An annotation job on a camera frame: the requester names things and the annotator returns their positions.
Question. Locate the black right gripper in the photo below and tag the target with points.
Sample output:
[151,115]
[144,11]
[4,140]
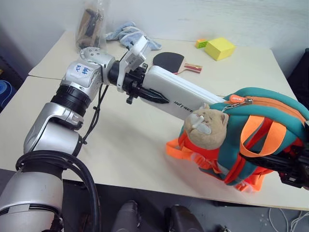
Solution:
[295,169]

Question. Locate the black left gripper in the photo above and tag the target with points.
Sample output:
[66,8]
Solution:
[132,83]

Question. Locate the orange and teal backpack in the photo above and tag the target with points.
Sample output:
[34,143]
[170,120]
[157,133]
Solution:
[260,120]

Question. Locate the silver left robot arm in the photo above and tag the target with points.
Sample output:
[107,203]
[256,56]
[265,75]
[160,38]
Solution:
[58,140]

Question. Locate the yellow box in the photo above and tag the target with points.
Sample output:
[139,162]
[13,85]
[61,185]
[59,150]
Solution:
[220,48]

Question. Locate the black table tennis paddle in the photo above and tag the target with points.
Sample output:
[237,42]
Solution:
[169,60]

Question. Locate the light blue towel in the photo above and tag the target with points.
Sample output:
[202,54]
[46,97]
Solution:
[130,33]

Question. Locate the small green orange cube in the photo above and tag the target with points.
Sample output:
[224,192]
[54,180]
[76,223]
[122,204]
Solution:
[201,43]

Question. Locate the beige plush hamster charm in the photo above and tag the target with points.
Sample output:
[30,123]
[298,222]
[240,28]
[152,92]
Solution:
[205,125]

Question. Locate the clear plastic bag with items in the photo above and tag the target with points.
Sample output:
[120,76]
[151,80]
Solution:
[90,26]

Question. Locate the dark rounded shape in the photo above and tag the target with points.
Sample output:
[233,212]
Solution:
[183,218]
[128,217]

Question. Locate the blue round object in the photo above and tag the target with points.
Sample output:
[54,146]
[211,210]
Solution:
[6,94]

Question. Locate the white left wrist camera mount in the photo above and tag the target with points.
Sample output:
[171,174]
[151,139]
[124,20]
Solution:
[135,52]

